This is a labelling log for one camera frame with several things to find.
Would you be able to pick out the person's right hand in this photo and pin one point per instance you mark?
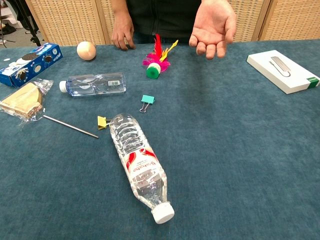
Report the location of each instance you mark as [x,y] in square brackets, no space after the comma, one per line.
[122,32]

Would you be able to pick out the person's left hand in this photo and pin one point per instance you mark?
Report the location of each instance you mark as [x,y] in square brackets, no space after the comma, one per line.
[212,27]

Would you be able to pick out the round clear red-label water bottle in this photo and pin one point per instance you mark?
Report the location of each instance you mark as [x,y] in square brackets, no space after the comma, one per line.
[140,162]

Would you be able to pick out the person's right forearm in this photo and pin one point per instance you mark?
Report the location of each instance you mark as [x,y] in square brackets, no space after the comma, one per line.
[121,10]

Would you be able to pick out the person's torso in black shirt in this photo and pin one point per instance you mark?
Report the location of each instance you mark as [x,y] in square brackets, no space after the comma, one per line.
[165,17]

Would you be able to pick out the square clear water bottle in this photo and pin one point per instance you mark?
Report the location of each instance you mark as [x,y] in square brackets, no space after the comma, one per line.
[95,83]

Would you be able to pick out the wicker screen panel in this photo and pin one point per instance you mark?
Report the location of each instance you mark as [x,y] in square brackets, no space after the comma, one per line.
[106,20]
[292,20]
[247,22]
[67,22]

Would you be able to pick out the wooden ball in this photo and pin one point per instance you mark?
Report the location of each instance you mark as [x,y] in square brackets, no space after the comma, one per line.
[86,50]

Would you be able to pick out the feather shuttlecock with green base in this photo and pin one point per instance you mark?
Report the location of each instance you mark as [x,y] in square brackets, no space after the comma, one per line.
[153,71]

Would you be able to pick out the teal binder clip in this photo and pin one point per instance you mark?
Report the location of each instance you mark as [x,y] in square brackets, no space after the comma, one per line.
[148,99]

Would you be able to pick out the white box with green stripe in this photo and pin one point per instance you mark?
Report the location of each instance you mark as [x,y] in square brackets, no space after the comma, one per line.
[280,73]

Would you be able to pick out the black tripod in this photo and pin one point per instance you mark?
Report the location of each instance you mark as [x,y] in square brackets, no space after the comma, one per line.
[32,31]

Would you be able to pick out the yellow binder clip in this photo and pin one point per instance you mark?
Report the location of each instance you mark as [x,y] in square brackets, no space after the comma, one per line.
[101,122]

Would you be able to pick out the blue cookie box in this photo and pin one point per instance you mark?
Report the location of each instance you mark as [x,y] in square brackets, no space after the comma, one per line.
[30,65]

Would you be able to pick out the thin metal rod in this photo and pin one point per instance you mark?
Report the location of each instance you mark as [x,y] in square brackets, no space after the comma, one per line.
[70,126]

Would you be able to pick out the plastic-wrapped sandwich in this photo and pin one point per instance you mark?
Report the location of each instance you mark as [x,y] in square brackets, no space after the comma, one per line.
[22,100]

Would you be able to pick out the blue-green tablecloth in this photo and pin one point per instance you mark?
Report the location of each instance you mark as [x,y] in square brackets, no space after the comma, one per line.
[225,150]

